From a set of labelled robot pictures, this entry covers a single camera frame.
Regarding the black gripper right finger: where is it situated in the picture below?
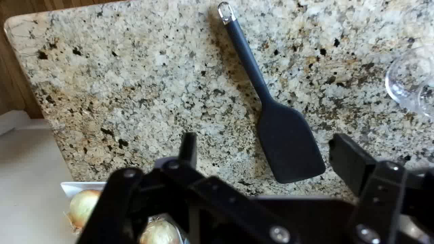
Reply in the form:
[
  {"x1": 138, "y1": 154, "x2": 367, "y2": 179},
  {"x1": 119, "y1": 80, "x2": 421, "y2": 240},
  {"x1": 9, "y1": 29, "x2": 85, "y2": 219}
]
[{"x1": 328, "y1": 132, "x2": 434, "y2": 244}]

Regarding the black silicone spatula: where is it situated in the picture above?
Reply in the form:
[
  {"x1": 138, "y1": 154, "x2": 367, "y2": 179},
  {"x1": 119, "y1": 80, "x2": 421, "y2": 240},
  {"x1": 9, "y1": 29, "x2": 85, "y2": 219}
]
[{"x1": 216, "y1": 1, "x2": 325, "y2": 183}]

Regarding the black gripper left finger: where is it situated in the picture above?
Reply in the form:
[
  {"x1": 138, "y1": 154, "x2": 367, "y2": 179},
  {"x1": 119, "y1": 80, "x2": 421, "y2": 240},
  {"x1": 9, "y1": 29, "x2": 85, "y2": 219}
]
[{"x1": 74, "y1": 131, "x2": 301, "y2": 244}]

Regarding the yellow onion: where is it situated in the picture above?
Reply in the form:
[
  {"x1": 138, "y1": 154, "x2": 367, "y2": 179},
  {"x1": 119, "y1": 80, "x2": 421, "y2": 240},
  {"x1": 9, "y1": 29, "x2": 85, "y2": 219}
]
[
  {"x1": 139, "y1": 218, "x2": 181, "y2": 244},
  {"x1": 67, "y1": 189, "x2": 100, "y2": 229}
]

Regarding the clear glass fruit bowl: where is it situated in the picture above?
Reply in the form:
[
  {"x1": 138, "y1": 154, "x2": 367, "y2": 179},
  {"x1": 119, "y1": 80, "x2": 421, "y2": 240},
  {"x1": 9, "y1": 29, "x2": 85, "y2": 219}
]
[{"x1": 385, "y1": 46, "x2": 434, "y2": 119}]

